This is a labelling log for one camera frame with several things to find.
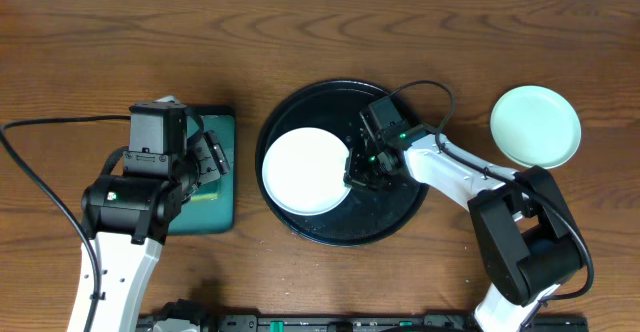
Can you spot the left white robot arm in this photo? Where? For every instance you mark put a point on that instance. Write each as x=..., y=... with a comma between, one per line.
x=173, y=183

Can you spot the mint green plate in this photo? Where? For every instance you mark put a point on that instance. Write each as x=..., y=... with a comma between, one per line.
x=544, y=153

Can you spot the pale green plate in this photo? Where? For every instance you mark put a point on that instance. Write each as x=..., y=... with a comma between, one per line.
x=534, y=113

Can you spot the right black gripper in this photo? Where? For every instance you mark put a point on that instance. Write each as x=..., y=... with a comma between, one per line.
x=357, y=170

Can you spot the green yellow sponge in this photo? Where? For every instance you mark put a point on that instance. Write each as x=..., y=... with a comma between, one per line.
x=206, y=192

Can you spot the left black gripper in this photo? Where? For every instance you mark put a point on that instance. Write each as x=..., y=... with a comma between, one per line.
x=212, y=155

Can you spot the white plate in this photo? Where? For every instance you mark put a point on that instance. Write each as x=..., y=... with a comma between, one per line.
x=303, y=171

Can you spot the dark rectangular water tray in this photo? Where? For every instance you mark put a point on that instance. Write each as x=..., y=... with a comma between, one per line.
x=213, y=216

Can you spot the round black serving tray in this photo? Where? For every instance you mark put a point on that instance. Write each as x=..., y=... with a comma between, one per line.
x=365, y=216

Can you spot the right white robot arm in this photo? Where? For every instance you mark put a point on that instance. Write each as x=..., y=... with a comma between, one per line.
x=529, y=242

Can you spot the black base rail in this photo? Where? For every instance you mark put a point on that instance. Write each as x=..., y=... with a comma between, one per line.
x=252, y=323

